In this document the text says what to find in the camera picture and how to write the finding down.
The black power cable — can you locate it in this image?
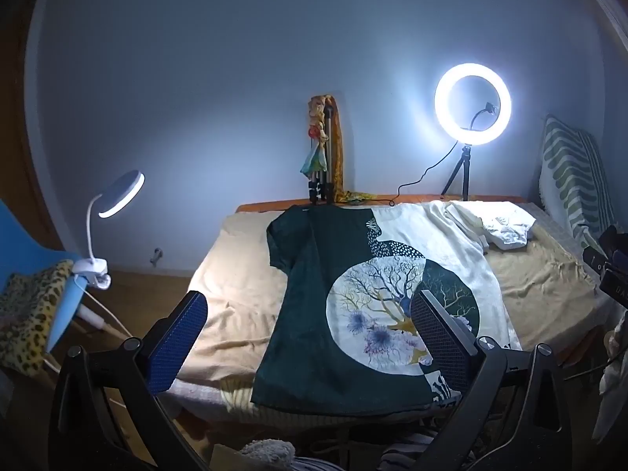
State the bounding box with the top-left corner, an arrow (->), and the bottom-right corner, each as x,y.
390,142 -> 464,207

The leopard print cloth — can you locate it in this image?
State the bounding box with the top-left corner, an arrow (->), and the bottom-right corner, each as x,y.
0,260 -> 74,378

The white fluffy cloth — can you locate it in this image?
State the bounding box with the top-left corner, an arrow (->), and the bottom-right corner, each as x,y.
238,439 -> 298,471

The green and white printed t-shirt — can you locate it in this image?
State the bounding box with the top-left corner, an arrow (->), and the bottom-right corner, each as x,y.
250,202 -> 523,415

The white ring light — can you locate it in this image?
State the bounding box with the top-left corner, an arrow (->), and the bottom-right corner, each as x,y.
434,65 -> 512,146

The green striped white pillow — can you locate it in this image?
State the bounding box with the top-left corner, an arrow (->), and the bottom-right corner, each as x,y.
538,115 -> 616,256

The beige blanket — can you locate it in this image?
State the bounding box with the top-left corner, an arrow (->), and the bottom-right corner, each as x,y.
174,203 -> 612,427

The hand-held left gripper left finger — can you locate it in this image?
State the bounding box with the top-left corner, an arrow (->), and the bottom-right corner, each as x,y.
47,290 -> 209,471

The black gooseneck phone holder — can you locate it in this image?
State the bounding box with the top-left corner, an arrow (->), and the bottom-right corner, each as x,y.
471,102 -> 496,131

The folded tripod with colourful scarf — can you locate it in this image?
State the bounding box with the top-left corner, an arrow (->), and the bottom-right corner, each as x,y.
299,93 -> 378,204

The black ring light tripod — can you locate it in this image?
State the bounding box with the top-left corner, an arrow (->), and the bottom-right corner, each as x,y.
440,144 -> 474,202

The black and white striped cloth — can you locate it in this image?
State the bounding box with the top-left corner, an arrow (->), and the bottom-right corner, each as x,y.
378,427 -> 472,471

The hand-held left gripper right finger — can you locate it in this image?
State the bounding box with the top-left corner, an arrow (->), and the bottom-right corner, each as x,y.
410,290 -> 573,471

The small white garment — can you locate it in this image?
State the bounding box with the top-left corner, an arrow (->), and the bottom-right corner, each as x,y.
478,206 -> 538,251

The white clip desk lamp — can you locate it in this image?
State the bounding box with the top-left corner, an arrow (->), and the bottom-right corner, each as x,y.
73,170 -> 146,290

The blue chair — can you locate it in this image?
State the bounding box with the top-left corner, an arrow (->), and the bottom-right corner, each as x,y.
0,199 -> 106,354

